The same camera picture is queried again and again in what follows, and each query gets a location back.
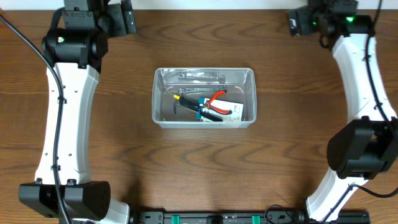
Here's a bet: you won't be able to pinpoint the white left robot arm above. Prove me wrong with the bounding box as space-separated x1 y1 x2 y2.
19 1 137 223

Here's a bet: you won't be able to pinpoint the black yellow screwdriver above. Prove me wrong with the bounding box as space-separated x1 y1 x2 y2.
165 90 200 114

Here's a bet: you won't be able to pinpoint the clear plastic container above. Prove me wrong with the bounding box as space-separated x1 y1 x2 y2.
152 68 257 129

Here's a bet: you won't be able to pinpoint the red handled cutting pliers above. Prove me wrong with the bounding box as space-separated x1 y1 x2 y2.
203 90 232 115

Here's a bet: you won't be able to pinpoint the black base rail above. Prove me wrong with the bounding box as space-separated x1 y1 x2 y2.
136 208 371 224

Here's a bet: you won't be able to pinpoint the silver combination wrench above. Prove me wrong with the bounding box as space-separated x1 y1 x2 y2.
178 85 226 94

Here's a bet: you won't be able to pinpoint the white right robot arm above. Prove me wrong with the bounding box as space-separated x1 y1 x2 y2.
287 0 397 223

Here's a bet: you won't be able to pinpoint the white teal product card package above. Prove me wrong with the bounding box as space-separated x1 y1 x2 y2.
202 100 244 122

